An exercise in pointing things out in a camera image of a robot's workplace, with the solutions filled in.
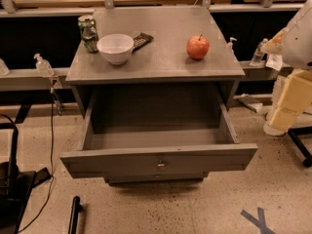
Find grey top drawer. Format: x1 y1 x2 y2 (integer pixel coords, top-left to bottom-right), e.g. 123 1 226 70
60 84 257 178

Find grey drawer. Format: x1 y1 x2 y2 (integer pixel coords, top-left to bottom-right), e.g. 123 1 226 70
104 172 209 184
60 84 257 178

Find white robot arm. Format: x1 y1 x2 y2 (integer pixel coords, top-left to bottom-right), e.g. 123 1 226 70
262 0 312 136

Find grey drawer cabinet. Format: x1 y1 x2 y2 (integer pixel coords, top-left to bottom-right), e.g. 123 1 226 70
65 5 246 186

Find grey bottom drawer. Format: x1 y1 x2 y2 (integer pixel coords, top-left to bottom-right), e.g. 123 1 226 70
104 172 209 184

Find white bowl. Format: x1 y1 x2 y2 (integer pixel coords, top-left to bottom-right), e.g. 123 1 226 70
97 34 134 65

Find red apple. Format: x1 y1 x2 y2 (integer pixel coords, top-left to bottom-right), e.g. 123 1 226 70
186 35 210 59

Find small sanitizer pump bottle right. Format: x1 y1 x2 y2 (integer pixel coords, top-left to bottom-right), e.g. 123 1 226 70
227 37 237 54

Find grey flat tool on ledge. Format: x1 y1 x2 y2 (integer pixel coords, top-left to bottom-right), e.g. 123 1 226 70
239 94 263 112

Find green soda can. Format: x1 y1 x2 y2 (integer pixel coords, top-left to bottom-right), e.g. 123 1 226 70
78 15 98 53

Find clear plastic water bottle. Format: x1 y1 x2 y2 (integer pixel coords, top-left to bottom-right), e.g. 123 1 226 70
251 38 268 66

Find clear sanitizer pump bottle left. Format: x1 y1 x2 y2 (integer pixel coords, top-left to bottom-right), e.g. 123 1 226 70
34 54 54 78

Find black bar on floor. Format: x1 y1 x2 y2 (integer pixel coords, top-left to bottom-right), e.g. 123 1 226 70
68 196 83 234

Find white wipes packet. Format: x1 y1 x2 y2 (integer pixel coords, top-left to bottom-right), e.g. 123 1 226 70
265 54 283 71

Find black wheeled base leg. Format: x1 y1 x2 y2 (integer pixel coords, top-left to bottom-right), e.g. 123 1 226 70
288 127 312 168

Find clear bottle far left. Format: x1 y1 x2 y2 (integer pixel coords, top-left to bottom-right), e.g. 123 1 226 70
0 58 10 76

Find black stand base left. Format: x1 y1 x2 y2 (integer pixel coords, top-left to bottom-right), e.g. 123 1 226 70
0 114 52 234

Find black cable on floor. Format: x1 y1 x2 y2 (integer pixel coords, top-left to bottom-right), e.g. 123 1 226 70
18 87 57 234

